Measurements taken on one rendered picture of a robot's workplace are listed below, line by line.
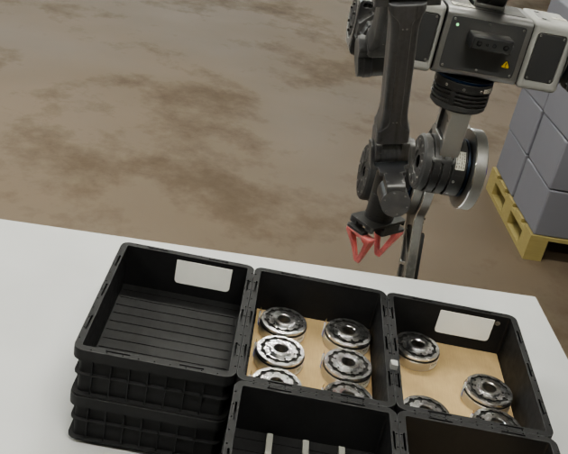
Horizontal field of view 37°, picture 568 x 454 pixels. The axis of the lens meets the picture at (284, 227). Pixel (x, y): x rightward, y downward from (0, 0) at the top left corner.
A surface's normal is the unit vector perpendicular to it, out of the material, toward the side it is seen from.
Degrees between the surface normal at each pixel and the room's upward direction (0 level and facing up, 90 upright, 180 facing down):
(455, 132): 90
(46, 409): 0
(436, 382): 0
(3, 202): 0
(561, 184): 90
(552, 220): 90
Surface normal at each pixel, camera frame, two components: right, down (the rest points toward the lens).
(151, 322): 0.18, -0.86
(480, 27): 0.03, 0.48
